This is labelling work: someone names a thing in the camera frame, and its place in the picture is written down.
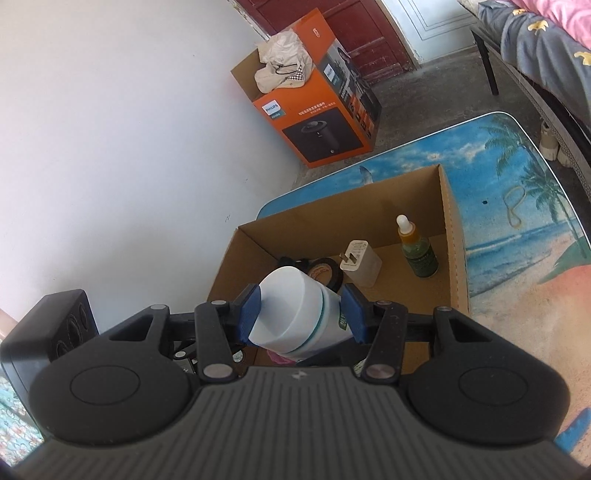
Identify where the green dropper bottle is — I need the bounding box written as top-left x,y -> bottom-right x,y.
396,215 -> 439,279

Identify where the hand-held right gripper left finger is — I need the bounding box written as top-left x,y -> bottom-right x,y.
107,284 -> 262,384

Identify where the black key fob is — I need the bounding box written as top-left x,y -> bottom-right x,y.
276,255 -> 311,272

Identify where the dark red wooden door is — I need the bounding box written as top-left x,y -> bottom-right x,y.
231,0 -> 416,88

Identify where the brown cardboard box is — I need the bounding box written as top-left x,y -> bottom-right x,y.
198,164 -> 472,370

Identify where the yellow rubber band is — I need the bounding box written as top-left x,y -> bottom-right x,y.
502,185 -> 528,228

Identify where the orange appliance box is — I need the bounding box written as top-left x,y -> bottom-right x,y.
231,7 -> 384,169

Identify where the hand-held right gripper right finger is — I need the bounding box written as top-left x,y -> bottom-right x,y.
341,282 -> 481,384

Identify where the dark bed frame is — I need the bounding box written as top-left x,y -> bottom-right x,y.
470,25 -> 591,174

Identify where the white panelled door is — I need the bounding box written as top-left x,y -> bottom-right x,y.
381,0 -> 490,65

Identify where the white charger plug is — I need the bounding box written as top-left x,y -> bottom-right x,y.
339,239 -> 384,288

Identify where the pink printed blanket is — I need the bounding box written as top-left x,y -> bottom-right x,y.
505,0 -> 591,31

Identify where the teal floral cloth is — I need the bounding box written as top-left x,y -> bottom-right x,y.
0,364 -> 44,446

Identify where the black tape roll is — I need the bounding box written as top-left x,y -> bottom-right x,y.
306,257 -> 345,288

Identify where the beige sun hat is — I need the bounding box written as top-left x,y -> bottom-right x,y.
254,30 -> 309,93

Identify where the white pill bottle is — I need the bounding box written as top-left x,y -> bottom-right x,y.
247,265 -> 356,363

